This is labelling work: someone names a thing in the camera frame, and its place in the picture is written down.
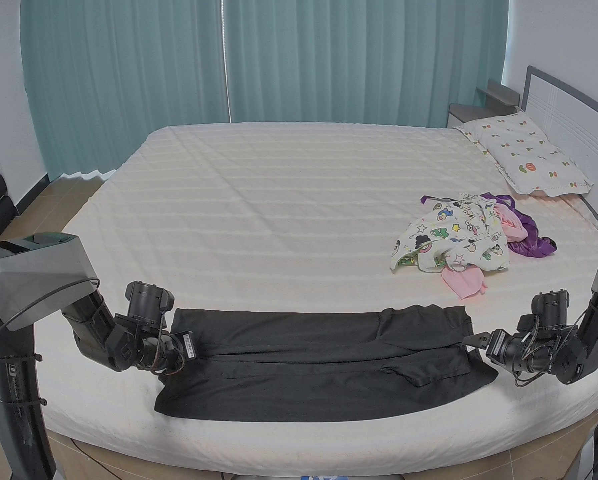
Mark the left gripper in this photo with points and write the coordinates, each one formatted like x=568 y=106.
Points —
x=186 y=345

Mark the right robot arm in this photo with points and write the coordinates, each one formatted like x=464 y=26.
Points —
x=574 y=353

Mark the white printed pillow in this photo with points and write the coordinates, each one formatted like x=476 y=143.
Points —
x=524 y=153

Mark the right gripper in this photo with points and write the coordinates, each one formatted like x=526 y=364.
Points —
x=501 y=350

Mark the blue-green curtain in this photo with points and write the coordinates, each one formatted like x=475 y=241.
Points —
x=354 y=43
x=128 y=68

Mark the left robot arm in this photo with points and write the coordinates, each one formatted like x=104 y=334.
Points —
x=28 y=268

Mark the pink garment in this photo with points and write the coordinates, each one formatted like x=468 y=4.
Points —
x=464 y=280

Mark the bed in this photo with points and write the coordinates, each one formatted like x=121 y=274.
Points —
x=279 y=193

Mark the grey bedside table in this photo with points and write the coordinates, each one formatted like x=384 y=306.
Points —
x=466 y=114

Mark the white printed pyjama top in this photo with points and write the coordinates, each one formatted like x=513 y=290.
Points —
x=454 y=238

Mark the black T-shirt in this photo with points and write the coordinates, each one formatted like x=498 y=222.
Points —
x=304 y=368

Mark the purple garment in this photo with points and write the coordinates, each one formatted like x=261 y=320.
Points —
x=529 y=238

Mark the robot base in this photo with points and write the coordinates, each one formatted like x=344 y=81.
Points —
x=279 y=477

